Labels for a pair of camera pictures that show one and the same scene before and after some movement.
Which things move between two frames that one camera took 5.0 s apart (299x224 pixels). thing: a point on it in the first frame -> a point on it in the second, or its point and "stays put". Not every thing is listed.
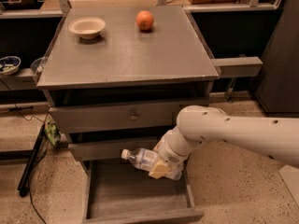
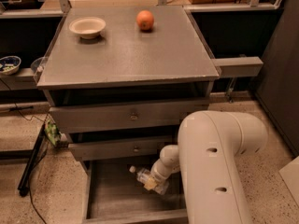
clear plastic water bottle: x=146 y=158 -> x=143 y=175
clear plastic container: x=37 y=66 stays put
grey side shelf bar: x=238 y=66 stays put
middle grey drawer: x=106 y=150 stays put
